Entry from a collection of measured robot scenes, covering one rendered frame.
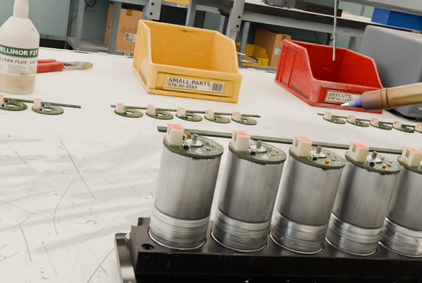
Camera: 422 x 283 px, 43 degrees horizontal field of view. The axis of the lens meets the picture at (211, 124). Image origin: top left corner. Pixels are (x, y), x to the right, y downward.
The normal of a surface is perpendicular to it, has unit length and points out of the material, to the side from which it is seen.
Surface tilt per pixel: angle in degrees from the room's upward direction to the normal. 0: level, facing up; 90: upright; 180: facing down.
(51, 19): 90
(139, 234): 0
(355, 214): 90
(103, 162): 0
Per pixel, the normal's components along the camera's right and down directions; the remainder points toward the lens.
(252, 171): -0.14, 0.25
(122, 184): 0.18, -0.95
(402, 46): -0.96, -0.11
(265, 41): -0.87, 0.00
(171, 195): -0.46, 0.16
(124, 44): 0.41, 0.31
